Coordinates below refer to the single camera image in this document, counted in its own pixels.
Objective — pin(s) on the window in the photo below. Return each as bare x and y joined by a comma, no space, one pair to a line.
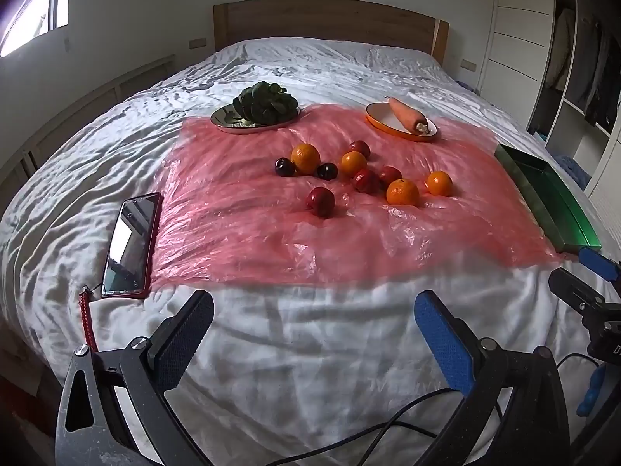
29,14

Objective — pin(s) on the blue cloth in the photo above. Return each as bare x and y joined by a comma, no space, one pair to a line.
567,165

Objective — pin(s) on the carrot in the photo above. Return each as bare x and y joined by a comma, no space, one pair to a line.
405,114

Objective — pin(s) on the orange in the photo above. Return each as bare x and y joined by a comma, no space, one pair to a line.
305,158
439,183
353,163
402,191

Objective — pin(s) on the low white wall cabinet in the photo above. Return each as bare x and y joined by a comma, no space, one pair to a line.
97,102

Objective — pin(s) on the white bed sheet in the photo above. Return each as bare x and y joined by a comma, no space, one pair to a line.
310,349

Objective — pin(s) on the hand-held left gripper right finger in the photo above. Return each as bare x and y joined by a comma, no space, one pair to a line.
446,342

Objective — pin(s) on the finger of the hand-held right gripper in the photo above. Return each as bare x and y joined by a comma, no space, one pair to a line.
599,262
575,289

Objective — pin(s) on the pink plastic sheet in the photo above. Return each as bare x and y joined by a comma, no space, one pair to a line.
271,233

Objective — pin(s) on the white patterned plate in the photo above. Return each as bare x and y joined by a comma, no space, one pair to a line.
227,119

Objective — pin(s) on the white wardrobe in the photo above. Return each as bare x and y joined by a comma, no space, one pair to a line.
519,34

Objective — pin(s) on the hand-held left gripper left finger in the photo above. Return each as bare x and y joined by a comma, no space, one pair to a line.
187,337

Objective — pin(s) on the red plum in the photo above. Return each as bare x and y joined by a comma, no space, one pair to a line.
390,173
320,201
359,147

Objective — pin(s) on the wooden headboard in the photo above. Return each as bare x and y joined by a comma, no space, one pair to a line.
330,22

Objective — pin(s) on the dark green leafy vegetable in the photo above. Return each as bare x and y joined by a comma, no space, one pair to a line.
264,102

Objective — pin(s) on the dark hanging clothes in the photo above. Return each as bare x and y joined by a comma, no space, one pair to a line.
589,58

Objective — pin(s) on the white open shelf unit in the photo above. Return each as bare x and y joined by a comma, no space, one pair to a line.
570,102

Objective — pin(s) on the dark purple plum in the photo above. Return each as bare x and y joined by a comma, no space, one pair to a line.
285,166
327,171

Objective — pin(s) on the person's right hand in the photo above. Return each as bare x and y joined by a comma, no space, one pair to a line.
592,391

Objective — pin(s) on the wall socket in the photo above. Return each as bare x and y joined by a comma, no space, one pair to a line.
196,42
468,64

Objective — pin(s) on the green tray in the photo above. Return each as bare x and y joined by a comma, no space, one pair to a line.
558,199

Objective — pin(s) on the red apple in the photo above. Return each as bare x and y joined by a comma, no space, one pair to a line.
365,182

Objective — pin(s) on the orange rimmed oval dish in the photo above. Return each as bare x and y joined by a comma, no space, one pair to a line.
385,116

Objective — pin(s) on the phone in red case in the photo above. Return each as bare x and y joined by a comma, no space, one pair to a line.
128,247

